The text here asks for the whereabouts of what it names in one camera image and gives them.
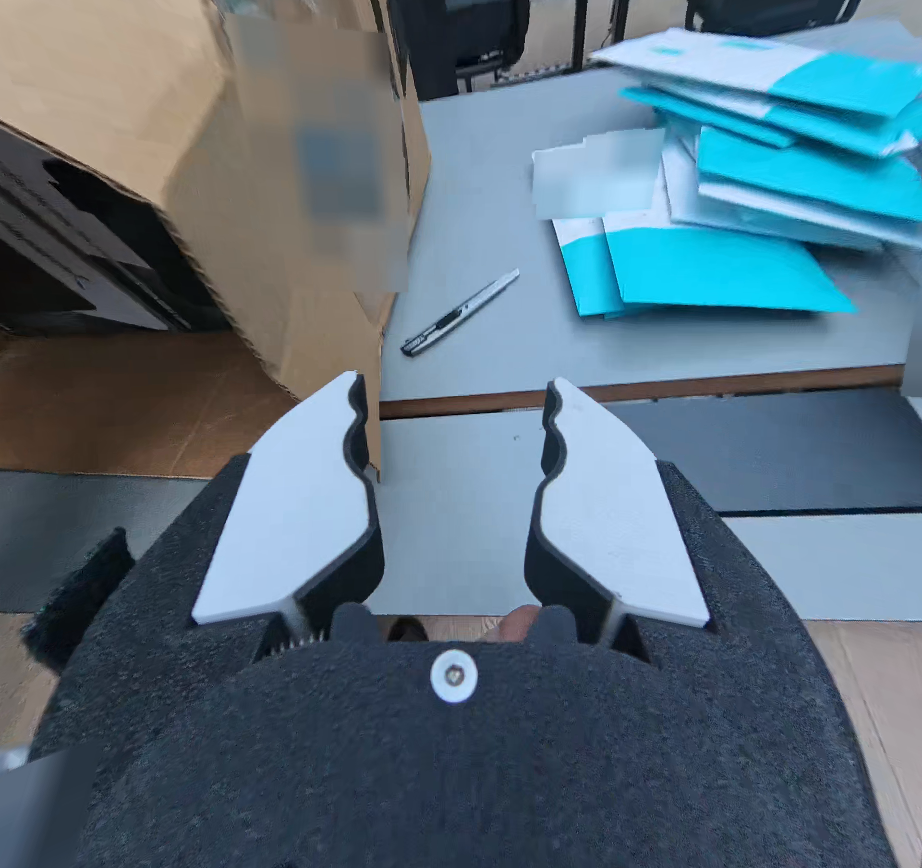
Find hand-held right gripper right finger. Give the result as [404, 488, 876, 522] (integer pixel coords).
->
[523, 377, 712, 647]

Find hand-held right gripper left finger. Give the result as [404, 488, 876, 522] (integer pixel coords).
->
[189, 371, 386, 631]

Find grey utility knife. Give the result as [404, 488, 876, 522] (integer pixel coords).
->
[400, 269, 521, 359]

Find stack of teal white packets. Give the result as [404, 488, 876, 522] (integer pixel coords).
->
[551, 26, 922, 320]

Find brown cardboard box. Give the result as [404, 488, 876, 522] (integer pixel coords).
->
[0, 0, 433, 483]

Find person's right hand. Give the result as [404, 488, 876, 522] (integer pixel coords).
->
[496, 603, 543, 643]

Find black mesh office chair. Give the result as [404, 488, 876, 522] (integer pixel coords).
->
[389, 0, 534, 101]

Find black desk frame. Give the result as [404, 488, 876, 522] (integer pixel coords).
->
[533, 0, 642, 76]

